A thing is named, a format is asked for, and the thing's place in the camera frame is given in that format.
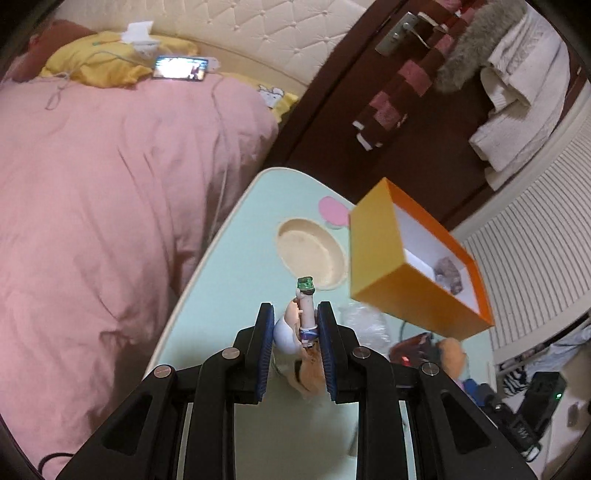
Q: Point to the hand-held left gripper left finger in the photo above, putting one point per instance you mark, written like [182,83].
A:
[264,357]

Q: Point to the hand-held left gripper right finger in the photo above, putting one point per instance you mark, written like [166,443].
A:
[328,357]

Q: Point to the small doll figurine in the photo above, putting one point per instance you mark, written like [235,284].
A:
[304,307]

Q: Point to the orange cardboard box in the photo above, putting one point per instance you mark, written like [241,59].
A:
[374,249]

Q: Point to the mint green desktop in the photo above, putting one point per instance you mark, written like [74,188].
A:
[240,277]

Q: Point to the zebra striped cloth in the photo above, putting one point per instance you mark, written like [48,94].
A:
[515,383]

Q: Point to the black power adapter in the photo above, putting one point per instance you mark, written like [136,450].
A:
[545,397]

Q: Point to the clear plastic bag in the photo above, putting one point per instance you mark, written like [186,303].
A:
[364,323]

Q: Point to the orange plush toy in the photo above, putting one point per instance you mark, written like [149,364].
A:
[451,356]

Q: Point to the dark red object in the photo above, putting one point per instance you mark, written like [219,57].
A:
[415,348]

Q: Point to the light blue cloth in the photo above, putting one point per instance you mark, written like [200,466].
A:
[570,344]

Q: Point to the grey stone-like lump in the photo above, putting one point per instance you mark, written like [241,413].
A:
[449,274]

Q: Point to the dark brown door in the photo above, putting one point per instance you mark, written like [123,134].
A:
[406,161]

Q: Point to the pink blanket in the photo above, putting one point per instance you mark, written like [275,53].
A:
[101,207]

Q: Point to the yellow printed bed sheet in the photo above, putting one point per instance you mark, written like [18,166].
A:
[277,99]

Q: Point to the checkered red scarf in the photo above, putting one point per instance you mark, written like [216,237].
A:
[406,83]

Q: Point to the smartphone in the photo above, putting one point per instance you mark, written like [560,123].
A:
[181,68]

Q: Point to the cream tufted headboard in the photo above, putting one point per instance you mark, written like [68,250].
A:
[258,32]

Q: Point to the yellow pillow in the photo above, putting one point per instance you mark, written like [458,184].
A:
[106,62]

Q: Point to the white coat with fur hood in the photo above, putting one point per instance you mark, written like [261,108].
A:
[521,78]

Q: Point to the white tissue pack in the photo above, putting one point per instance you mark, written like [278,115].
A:
[141,37]

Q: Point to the pink pillow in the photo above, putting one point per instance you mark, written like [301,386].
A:
[55,44]

